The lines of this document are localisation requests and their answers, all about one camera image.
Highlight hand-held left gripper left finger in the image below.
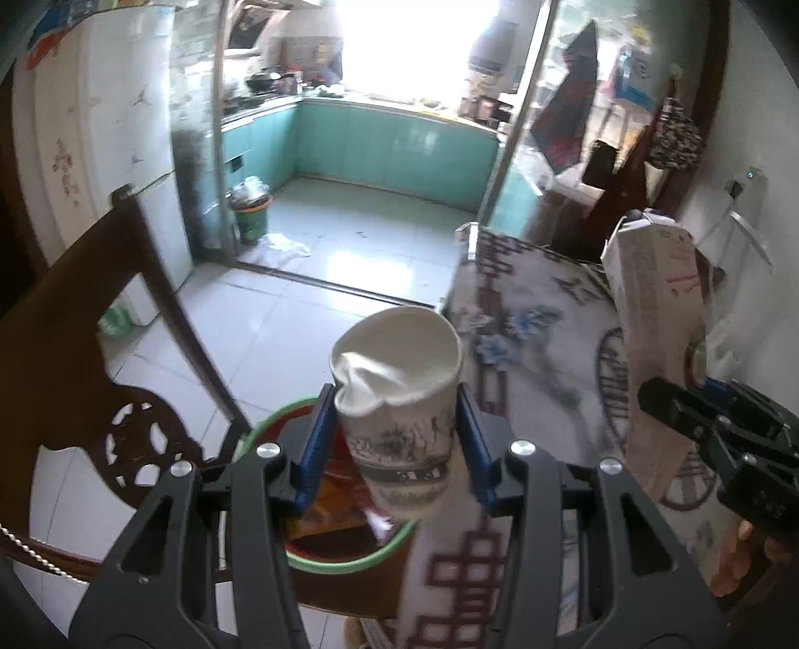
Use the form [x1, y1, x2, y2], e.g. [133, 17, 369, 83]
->
[68, 383, 338, 649]

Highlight black white patterned bag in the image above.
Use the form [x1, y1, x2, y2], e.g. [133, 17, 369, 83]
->
[645, 96, 707, 171]

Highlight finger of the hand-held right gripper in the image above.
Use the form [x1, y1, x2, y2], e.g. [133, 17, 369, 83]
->
[702, 376, 791, 433]
[638, 375, 729, 448]

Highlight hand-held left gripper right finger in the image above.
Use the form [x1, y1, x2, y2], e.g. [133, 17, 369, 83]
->
[455, 383, 728, 649]

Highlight red bin with green rim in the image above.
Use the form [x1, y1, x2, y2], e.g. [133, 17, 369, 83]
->
[233, 398, 420, 576]

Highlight green plastic bag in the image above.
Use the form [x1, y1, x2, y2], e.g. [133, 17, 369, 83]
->
[98, 302, 136, 339]

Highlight teal kitchen cabinets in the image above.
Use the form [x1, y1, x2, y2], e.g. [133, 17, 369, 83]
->
[220, 98, 501, 214]

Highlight hanging blue white bag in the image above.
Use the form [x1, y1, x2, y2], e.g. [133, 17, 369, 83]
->
[614, 42, 658, 108]

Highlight hanging blue red cloth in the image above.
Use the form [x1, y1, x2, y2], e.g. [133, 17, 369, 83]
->
[530, 21, 601, 177]

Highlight dark red garment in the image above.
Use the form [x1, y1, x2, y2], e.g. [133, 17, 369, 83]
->
[585, 125, 658, 264]

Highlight person's right hand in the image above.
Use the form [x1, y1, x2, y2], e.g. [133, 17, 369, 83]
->
[712, 519, 799, 599]

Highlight black hanging bag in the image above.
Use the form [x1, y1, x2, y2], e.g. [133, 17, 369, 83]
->
[580, 140, 619, 192]

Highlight wall charger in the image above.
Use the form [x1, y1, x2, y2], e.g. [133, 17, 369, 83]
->
[726, 165, 764, 199]

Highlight white plastic bag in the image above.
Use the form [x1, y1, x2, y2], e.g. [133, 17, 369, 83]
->
[255, 233, 312, 259]

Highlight range hood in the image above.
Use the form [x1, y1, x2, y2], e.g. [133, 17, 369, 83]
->
[226, 5, 277, 52]

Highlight white refrigerator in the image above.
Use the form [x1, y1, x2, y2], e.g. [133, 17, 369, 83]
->
[11, 3, 196, 326]

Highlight carved dark wooden chair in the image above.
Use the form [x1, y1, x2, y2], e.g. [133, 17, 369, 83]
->
[0, 184, 252, 589]

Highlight white pink milk carton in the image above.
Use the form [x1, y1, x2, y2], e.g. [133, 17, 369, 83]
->
[600, 209, 711, 501]

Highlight green kitchen trash bin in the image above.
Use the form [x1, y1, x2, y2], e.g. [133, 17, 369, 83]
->
[228, 177, 275, 246]

